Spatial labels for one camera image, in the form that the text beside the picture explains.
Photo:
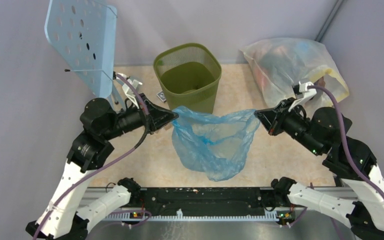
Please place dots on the small dark card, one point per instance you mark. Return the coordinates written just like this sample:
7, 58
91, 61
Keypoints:
161, 96

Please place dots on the blue plastic trash bag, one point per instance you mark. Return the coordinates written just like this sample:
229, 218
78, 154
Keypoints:
215, 145

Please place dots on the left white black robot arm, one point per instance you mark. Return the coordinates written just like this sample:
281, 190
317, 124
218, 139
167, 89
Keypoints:
63, 218

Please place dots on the large translucent yellow bag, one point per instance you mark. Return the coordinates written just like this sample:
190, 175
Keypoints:
279, 64

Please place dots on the light blue perforated stand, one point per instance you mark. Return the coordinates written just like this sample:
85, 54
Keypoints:
83, 32

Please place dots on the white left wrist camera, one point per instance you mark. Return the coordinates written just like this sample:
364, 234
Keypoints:
129, 93

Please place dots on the green ribbed trash bin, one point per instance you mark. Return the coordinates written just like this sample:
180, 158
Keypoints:
189, 76

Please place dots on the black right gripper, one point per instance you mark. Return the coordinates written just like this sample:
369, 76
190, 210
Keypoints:
266, 116

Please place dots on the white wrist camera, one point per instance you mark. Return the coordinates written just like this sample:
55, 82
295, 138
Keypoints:
307, 92
129, 93

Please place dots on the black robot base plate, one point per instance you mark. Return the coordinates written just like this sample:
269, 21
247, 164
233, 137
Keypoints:
209, 201

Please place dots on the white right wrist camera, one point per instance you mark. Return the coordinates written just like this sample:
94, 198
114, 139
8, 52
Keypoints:
307, 92

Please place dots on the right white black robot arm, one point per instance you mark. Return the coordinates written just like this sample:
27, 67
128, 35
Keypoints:
351, 160

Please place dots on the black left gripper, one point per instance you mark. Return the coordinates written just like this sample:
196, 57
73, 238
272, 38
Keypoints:
166, 115

